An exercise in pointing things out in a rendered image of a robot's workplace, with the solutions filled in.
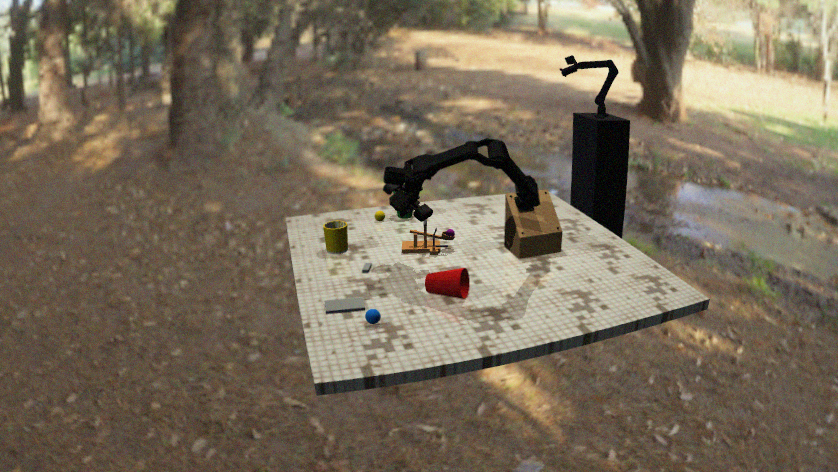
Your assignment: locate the red plastic cup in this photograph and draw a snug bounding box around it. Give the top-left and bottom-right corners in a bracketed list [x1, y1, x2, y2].
[425, 268, 470, 299]

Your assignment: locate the blue ball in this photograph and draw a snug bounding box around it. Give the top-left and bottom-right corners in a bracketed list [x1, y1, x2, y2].
[365, 309, 381, 324]

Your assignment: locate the yellow mug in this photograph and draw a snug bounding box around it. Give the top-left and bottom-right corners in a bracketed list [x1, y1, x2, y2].
[323, 221, 348, 254]

